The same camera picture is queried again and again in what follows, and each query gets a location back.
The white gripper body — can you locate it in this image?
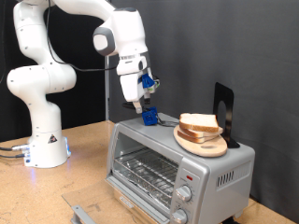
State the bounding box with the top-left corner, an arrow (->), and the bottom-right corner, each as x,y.
120,65 -> 154,104

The spatula with blue grip block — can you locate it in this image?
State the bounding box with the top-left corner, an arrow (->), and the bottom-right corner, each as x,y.
122,102 -> 181,128

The thick white bread slice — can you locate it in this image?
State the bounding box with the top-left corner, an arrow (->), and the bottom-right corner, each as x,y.
178,112 -> 220,133

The glass oven door with handle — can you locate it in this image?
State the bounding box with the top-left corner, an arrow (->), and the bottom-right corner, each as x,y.
61,178 -> 163,224

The silver oven temperature knob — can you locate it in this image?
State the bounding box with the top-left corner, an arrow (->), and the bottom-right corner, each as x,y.
176,185 -> 193,203

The silver toaster oven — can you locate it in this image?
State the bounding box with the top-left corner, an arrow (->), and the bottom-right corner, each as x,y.
107,112 -> 256,224

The silver oven timer knob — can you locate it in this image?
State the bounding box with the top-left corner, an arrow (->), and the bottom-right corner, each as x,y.
171,208 -> 189,224

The vertical metal pole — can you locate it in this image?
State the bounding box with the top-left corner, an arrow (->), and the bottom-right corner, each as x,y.
105,55 -> 111,121

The black curtain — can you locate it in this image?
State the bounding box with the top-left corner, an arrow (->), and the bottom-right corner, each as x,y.
0,0 -> 107,143

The grey backdrop fabric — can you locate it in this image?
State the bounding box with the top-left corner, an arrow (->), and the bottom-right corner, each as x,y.
109,0 -> 299,223

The oval wooden cutting board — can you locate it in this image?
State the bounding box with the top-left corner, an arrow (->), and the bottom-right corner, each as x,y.
173,124 -> 229,158

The black metal bookend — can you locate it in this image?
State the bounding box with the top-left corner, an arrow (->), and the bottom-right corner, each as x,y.
212,81 -> 241,149

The metal wire oven rack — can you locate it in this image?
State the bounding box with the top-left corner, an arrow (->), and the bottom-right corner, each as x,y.
113,147 -> 179,204

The plain black base cable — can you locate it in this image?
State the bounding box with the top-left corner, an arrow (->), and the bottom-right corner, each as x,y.
0,152 -> 26,159

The base cable with metal connector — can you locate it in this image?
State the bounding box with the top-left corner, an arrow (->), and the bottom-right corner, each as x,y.
0,144 -> 31,152

